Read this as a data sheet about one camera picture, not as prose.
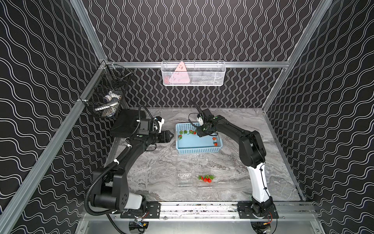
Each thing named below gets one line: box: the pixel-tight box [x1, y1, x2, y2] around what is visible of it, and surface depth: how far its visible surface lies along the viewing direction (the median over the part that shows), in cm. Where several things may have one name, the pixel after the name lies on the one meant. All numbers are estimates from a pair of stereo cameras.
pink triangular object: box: [168, 61, 191, 84], surface depth 92 cm
